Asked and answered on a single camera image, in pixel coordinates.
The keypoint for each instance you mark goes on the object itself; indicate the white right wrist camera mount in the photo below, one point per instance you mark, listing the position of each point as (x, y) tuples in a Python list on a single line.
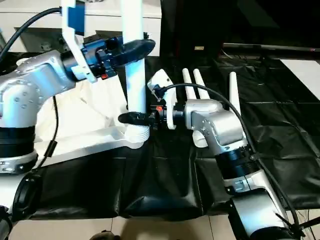
[(162, 80)]

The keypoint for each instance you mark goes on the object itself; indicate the white cabinet with glass doors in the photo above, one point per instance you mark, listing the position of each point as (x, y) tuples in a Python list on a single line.
[(107, 22)]

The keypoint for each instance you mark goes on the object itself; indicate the white plastic table top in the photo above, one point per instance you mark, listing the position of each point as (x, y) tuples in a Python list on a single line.
[(95, 115)]

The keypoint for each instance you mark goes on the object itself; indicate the white plastic table leg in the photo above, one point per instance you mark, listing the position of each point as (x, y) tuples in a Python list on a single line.
[(201, 87), (189, 87), (234, 95), (135, 90)]

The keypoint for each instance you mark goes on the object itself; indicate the white board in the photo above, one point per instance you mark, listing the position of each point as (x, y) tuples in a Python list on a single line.
[(302, 75)]

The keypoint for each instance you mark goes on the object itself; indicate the black plastic mat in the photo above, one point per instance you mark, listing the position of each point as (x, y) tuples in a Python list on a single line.
[(280, 140)]

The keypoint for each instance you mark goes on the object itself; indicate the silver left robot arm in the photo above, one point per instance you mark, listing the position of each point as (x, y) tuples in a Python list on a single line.
[(25, 90)]

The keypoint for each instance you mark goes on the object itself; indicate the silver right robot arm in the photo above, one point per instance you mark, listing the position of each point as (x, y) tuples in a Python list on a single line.
[(215, 125)]

